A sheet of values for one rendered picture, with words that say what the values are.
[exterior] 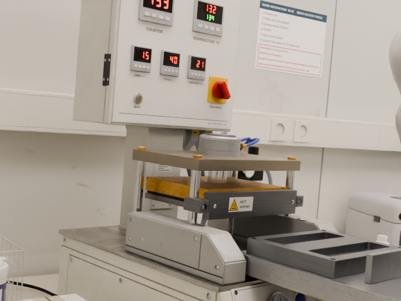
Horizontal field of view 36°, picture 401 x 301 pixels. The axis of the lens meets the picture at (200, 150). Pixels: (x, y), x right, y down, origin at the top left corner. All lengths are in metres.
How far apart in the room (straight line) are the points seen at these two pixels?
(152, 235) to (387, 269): 0.39
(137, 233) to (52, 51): 0.67
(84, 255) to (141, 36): 0.43
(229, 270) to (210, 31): 0.56
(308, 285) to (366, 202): 1.27
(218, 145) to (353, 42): 1.22
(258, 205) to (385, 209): 1.03
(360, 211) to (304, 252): 1.27
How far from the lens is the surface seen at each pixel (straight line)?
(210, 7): 1.31
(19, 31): 1.58
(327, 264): 0.89
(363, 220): 2.17
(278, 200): 1.15
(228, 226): 1.31
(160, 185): 1.13
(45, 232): 1.64
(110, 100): 1.16
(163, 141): 1.27
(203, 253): 0.96
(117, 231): 1.29
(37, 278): 1.61
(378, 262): 0.90
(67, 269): 1.27
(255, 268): 0.96
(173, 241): 1.01
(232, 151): 1.13
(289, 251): 0.93
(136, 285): 1.09
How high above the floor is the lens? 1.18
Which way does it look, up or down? 3 degrees down
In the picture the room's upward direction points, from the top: 5 degrees clockwise
